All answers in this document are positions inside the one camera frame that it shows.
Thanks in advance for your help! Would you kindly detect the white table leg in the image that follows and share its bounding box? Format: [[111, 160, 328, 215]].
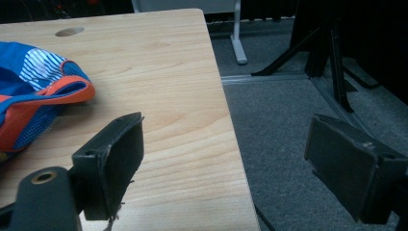
[[229, 0, 248, 66]]

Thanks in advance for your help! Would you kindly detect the black metal stand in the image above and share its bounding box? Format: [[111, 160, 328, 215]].
[[250, 0, 383, 114]]

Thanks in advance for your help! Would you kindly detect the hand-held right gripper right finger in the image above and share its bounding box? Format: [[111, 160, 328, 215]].
[[303, 114, 408, 225]]

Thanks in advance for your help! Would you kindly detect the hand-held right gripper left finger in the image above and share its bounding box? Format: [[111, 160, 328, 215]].
[[71, 112, 145, 221]]

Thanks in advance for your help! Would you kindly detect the black cable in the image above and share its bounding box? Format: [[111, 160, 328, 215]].
[[254, 205, 277, 231]]

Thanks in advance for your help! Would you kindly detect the blue and orange garment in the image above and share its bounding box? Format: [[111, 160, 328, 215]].
[[0, 40, 96, 162]]

